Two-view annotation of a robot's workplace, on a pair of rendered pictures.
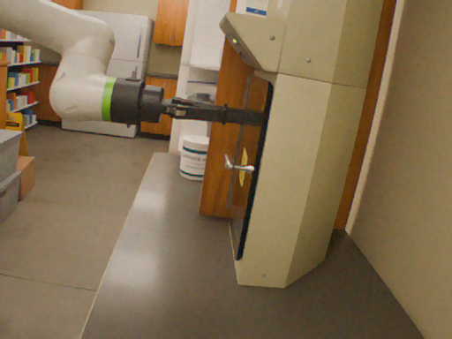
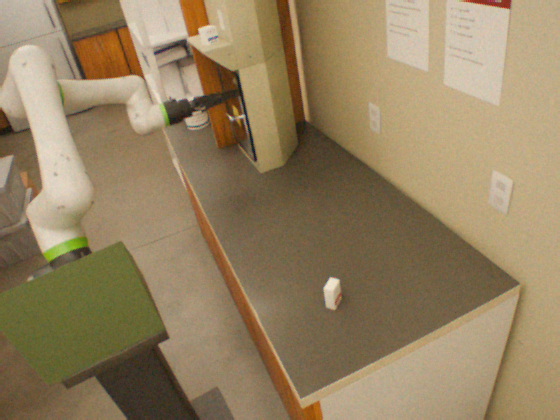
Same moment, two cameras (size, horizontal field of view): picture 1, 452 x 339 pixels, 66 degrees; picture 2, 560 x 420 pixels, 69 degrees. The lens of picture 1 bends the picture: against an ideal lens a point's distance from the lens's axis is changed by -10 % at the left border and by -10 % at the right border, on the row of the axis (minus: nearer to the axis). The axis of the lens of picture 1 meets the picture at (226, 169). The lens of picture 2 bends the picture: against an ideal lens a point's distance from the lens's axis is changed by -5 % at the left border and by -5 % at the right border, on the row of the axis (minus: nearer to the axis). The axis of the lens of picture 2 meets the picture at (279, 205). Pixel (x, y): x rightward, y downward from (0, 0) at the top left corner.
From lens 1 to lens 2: 0.99 m
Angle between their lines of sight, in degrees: 20
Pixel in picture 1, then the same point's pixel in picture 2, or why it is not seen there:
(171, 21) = not seen: outside the picture
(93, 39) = (139, 89)
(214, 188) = (221, 130)
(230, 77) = (203, 64)
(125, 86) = (171, 107)
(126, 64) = (46, 38)
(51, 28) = (118, 94)
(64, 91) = (143, 123)
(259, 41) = (224, 59)
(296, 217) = (273, 129)
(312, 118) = (262, 82)
